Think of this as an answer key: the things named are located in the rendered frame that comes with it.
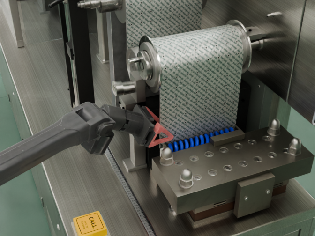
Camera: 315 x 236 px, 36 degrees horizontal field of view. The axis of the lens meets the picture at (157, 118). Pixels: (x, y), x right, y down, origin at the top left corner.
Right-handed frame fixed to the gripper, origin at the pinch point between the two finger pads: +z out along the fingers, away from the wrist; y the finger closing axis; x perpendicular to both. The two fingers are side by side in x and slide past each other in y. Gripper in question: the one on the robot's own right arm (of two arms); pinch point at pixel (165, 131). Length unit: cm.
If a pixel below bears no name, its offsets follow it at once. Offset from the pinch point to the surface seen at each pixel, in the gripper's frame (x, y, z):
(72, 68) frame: -7.0, -43.6, -12.1
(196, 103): 10.2, 0.2, 4.1
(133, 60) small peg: 13.5, -7.5, -14.4
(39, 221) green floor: -109, -87, 27
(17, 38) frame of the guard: -24, -102, -14
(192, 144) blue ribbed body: -0.1, 3.6, 7.5
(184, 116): 5.8, 0.2, 3.0
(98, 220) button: -24.3, 9.9, -12.3
